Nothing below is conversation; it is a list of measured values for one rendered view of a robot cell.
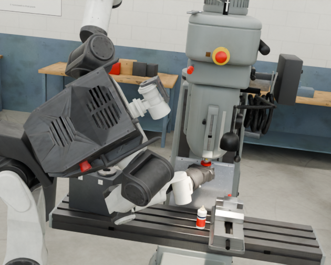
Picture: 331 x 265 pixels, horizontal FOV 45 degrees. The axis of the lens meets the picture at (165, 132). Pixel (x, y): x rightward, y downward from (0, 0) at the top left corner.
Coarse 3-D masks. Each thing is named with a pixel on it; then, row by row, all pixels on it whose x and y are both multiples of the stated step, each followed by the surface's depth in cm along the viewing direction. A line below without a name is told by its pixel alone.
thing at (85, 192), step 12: (108, 168) 183; (72, 180) 182; (84, 180) 180; (96, 180) 178; (108, 180) 176; (120, 180) 184; (72, 192) 184; (84, 192) 182; (96, 192) 180; (72, 204) 186; (84, 204) 184; (96, 204) 182; (108, 216) 181
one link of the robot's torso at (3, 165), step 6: (0, 162) 119; (6, 162) 119; (12, 162) 120; (18, 162) 122; (0, 168) 120; (6, 168) 120; (12, 168) 120; (18, 168) 121; (24, 168) 123; (18, 174) 121; (24, 174) 121; (30, 174) 125; (24, 180) 122; (30, 180) 124; (30, 186) 126
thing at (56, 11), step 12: (0, 0) 589; (12, 0) 587; (24, 0) 584; (36, 0) 582; (48, 0) 580; (60, 0) 577; (24, 12) 590; (36, 12) 587; (48, 12) 585; (60, 12) 583
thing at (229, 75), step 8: (200, 64) 150; (208, 64) 149; (216, 64) 149; (224, 64) 149; (200, 72) 151; (208, 72) 150; (216, 72) 150; (224, 72) 150; (232, 72) 149; (240, 72) 149; (248, 72) 149; (192, 80) 152; (200, 80) 152; (208, 80) 151; (216, 80) 151; (224, 80) 151; (232, 80) 150; (240, 80) 150; (248, 80) 150; (240, 88) 152
